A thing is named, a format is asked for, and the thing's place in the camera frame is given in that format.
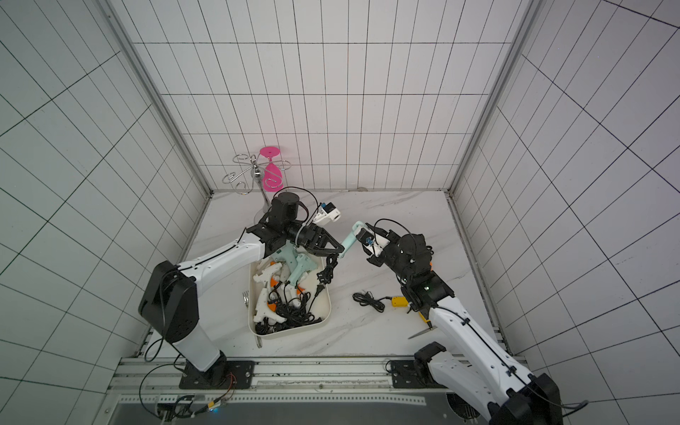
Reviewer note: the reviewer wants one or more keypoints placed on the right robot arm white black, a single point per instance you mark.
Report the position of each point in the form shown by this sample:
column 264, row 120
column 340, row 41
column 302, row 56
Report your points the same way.
column 470, row 363

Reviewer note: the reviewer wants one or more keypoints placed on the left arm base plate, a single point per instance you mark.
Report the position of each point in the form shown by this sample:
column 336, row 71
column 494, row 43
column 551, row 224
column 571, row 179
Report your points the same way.
column 221, row 376

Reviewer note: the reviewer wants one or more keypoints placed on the silver fork right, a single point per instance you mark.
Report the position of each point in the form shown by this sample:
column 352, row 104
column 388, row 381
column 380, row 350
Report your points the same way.
column 422, row 332

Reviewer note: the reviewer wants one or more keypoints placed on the small mint glue gun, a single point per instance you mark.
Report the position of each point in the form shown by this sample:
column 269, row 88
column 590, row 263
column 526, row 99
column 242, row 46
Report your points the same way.
column 288, row 255

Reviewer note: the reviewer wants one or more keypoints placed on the chrome cup holder stand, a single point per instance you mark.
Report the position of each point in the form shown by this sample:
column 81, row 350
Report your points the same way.
column 250, row 178

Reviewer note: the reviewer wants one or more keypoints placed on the yellow glue gun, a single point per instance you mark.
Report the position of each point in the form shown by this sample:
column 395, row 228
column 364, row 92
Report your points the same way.
column 402, row 302

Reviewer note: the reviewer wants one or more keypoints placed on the pink wine glass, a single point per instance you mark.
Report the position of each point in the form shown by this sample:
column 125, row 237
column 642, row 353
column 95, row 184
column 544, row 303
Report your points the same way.
column 273, row 171

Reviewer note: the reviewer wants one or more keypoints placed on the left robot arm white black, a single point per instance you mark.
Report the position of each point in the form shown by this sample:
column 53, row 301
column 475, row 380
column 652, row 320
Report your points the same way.
column 170, row 302

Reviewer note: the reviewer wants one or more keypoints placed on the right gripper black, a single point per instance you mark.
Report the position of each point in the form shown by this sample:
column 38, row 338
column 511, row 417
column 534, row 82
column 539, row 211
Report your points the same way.
column 386, row 249

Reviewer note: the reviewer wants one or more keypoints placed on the cream plastic storage box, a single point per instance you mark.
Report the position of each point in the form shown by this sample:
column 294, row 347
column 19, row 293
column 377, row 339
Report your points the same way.
column 319, row 313

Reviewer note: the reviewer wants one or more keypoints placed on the mint green glue gun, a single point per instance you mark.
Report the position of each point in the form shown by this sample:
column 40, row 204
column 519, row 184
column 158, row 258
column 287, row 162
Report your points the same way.
column 304, row 265

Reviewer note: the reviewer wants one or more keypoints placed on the silver fork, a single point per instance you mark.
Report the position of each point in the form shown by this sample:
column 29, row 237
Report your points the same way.
column 422, row 332
column 246, row 296

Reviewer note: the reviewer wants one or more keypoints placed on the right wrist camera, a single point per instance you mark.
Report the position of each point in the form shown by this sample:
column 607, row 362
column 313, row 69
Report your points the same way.
column 373, row 244

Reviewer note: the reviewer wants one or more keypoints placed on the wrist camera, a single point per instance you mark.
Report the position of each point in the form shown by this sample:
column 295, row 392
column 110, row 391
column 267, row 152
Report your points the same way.
column 326, row 213
column 373, row 244

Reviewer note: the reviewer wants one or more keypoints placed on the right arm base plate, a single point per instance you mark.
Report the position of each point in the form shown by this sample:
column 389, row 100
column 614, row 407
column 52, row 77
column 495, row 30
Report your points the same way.
column 410, row 375

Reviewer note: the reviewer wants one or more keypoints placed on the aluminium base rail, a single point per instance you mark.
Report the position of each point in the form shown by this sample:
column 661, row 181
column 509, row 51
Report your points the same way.
column 275, row 379

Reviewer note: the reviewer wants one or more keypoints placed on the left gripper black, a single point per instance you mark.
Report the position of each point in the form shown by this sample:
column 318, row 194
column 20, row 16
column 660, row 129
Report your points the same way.
column 315, row 242

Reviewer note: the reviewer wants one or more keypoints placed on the white glue gun orange trigger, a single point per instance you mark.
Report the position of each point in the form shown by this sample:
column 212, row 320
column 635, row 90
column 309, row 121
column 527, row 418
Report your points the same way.
column 263, row 311

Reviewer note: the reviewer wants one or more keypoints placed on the silver fork left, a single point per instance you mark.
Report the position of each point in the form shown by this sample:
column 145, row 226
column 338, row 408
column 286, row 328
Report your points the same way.
column 246, row 296

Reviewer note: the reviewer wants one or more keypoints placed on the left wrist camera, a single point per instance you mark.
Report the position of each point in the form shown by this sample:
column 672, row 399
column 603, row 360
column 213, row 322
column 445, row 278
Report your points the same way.
column 326, row 213

